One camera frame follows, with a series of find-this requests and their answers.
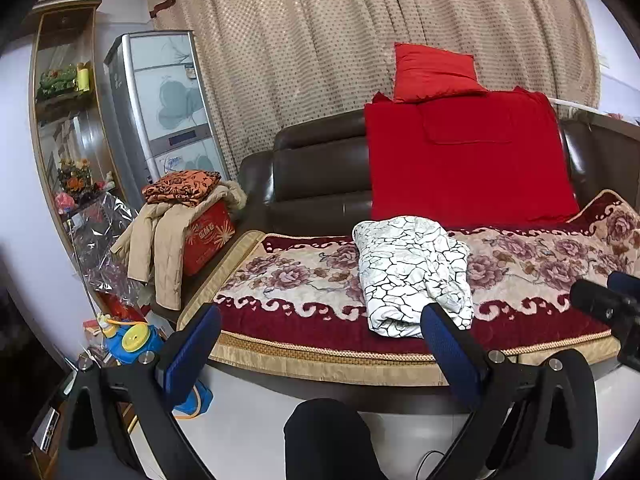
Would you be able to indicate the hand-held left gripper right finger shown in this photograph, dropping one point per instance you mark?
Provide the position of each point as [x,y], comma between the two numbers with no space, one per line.
[450,350]

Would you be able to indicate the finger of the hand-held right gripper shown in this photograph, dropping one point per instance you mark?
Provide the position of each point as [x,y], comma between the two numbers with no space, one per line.
[595,300]
[625,282]

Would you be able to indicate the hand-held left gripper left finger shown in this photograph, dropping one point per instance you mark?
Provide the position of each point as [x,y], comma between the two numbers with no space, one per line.
[192,350]

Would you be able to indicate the white black-patterned jacket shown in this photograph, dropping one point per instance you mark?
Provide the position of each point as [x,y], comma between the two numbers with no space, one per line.
[410,270]

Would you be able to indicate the blue and yellow toy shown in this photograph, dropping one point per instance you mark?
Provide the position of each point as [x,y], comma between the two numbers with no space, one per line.
[132,342]

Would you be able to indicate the beige padded coat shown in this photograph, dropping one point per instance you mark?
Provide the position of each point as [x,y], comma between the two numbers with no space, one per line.
[160,250]

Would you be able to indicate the red cardboard box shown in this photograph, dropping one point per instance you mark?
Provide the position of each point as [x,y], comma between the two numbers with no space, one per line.
[210,240]

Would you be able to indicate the red floral blanket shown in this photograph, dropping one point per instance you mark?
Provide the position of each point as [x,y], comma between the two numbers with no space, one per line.
[300,280]

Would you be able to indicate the orange patterned folded cloth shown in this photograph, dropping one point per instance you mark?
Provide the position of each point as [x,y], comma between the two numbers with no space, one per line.
[180,187]

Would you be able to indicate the red cloth cover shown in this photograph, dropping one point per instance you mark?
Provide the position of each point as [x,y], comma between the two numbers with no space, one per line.
[465,170]

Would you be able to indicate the pink artificial flower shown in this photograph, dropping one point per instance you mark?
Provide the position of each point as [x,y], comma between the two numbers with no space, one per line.
[65,204]

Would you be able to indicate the orange artificial flowers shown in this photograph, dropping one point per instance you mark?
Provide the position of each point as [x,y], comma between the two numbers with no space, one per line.
[75,177]

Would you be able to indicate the brown leather sofa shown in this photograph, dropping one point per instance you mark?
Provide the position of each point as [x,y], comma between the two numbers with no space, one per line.
[310,170]

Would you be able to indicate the silver refrigerator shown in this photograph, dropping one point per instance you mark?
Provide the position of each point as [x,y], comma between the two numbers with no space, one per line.
[165,105]

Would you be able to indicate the wooden display cabinet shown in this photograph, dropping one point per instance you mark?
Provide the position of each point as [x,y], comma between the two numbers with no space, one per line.
[55,130]

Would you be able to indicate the red pillow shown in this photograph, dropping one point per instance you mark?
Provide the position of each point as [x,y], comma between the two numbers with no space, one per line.
[430,72]

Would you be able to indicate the yellow candle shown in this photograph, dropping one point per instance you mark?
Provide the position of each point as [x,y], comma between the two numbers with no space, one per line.
[83,77]

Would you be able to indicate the green ornament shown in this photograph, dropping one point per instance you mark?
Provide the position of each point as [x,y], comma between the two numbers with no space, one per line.
[57,82]

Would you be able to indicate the beige dotted curtain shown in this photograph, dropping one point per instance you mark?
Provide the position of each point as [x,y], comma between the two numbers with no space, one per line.
[310,45]

